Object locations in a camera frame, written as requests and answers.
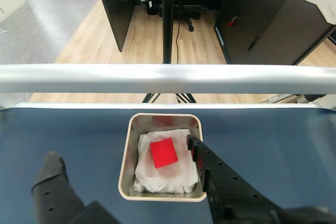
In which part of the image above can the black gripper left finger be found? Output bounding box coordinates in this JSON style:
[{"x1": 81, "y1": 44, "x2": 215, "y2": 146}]
[{"x1": 30, "y1": 151, "x2": 85, "y2": 224}]

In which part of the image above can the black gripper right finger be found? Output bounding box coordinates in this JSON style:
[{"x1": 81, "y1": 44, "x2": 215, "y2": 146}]
[{"x1": 186, "y1": 134, "x2": 277, "y2": 224}]

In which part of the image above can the red cube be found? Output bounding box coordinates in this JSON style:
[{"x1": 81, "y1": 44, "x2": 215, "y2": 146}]
[{"x1": 149, "y1": 137, "x2": 179, "y2": 169}]

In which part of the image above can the white square metal box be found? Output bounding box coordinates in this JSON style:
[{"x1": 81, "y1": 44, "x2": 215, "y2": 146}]
[{"x1": 118, "y1": 113, "x2": 208, "y2": 203}]

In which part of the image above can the dark table mat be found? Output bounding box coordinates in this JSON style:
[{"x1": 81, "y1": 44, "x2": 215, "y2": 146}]
[{"x1": 0, "y1": 107, "x2": 336, "y2": 224}]

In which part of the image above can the white crumpled tissue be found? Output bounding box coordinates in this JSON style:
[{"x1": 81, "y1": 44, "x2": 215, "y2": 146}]
[{"x1": 133, "y1": 128, "x2": 199, "y2": 194}]

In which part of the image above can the grey lettered bar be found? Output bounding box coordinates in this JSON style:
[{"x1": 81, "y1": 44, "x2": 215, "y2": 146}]
[{"x1": 261, "y1": 94, "x2": 325, "y2": 104}]

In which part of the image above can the black desk cabinet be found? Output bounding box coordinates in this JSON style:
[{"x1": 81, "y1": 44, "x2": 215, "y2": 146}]
[{"x1": 214, "y1": 0, "x2": 336, "y2": 65}]

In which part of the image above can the black office chair base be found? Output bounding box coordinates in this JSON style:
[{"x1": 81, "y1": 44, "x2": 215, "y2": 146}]
[{"x1": 173, "y1": 5, "x2": 202, "y2": 32}]

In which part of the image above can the black desk partition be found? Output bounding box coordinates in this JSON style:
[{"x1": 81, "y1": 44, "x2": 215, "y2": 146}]
[{"x1": 93, "y1": 0, "x2": 137, "y2": 52}]

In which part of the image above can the black cylindrical bin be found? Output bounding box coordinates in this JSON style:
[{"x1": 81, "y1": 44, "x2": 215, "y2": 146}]
[{"x1": 145, "y1": 0, "x2": 160, "y2": 16}]

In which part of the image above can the silver metal table rail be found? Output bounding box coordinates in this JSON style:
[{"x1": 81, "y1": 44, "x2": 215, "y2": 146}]
[{"x1": 0, "y1": 63, "x2": 336, "y2": 112}]

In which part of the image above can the black floor cable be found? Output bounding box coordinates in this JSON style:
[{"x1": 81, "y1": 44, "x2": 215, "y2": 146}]
[{"x1": 175, "y1": 20, "x2": 182, "y2": 63}]

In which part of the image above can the black camera stand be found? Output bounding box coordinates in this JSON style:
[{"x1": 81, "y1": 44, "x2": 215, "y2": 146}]
[{"x1": 141, "y1": 0, "x2": 197, "y2": 104}]

